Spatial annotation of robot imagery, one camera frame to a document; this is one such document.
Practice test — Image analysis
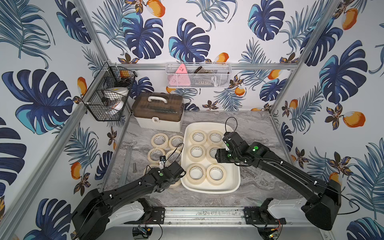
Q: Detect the cream masking tape roll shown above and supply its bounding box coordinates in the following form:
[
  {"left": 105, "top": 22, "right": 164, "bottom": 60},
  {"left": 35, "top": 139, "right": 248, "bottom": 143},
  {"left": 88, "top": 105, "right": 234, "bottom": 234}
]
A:
[
  {"left": 206, "top": 145, "right": 221, "bottom": 164},
  {"left": 165, "top": 149, "right": 181, "bottom": 166},
  {"left": 206, "top": 164, "right": 227, "bottom": 186},
  {"left": 189, "top": 130, "right": 208, "bottom": 146},
  {"left": 187, "top": 145, "right": 206, "bottom": 163},
  {"left": 207, "top": 131, "right": 224, "bottom": 146},
  {"left": 187, "top": 164, "right": 207, "bottom": 185},
  {"left": 168, "top": 135, "right": 184, "bottom": 151},
  {"left": 151, "top": 133, "right": 169, "bottom": 149},
  {"left": 147, "top": 148, "right": 166, "bottom": 164},
  {"left": 143, "top": 164, "right": 181, "bottom": 189}
]

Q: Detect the white plastic storage tray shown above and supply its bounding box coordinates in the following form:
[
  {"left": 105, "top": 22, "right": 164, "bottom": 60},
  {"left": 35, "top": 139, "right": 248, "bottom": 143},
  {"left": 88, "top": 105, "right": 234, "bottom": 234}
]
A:
[{"left": 181, "top": 122, "right": 241, "bottom": 194}]

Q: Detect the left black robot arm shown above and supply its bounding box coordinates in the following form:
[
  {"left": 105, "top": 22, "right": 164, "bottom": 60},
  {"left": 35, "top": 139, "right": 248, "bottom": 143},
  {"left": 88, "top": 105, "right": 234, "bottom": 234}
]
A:
[{"left": 72, "top": 162, "right": 186, "bottom": 240}]

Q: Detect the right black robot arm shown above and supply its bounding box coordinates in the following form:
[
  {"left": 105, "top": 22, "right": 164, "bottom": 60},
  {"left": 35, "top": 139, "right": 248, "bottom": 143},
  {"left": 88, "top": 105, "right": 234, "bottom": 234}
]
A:
[{"left": 215, "top": 132, "right": 342, "bottom": 231}]

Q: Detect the brown lidded storage case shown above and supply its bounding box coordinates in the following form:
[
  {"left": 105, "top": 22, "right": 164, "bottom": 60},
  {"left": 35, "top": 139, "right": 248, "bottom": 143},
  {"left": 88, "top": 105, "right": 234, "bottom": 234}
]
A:
[{"left": 132, "top": 93, "right": 185, "bottom": 132}]

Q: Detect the white item in basket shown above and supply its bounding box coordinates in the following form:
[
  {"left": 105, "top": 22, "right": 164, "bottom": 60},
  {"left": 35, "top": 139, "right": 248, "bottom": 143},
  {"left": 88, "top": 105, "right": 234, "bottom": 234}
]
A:
[{"left": 102, "top": 87, "right": 129, "bottom": 113}]

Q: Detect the pink triangular item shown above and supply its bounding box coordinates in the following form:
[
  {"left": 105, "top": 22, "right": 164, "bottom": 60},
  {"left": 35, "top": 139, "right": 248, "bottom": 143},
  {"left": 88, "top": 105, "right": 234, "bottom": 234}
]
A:
[{"left": 169, "top": 64, "right": 191, "bottom": 88}]

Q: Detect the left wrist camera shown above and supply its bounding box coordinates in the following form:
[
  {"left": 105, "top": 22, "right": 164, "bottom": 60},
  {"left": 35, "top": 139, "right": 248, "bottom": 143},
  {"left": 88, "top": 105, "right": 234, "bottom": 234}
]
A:
[{"left": 159, "top": 156, "right": 167, "bottom": 169}]

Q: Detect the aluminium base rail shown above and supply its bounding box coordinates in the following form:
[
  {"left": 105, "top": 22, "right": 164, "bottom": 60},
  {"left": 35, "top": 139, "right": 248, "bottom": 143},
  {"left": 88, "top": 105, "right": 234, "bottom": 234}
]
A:
[{"left": 80, "top": 205, "right": 329, "bottom": 228}]

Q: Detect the black wire basket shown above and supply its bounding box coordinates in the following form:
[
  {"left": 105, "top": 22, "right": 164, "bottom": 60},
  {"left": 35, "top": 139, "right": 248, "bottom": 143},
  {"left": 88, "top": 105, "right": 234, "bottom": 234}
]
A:
[{"left": 82, "top": 63, "right": 138, "bottom": 122}]

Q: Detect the white mesh wall basket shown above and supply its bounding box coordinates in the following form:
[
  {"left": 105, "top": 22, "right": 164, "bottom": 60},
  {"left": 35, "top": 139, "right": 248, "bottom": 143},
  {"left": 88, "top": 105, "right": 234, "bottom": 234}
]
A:
[{"left": 165, "top": 63, "right": 232, "bottom": 89}]

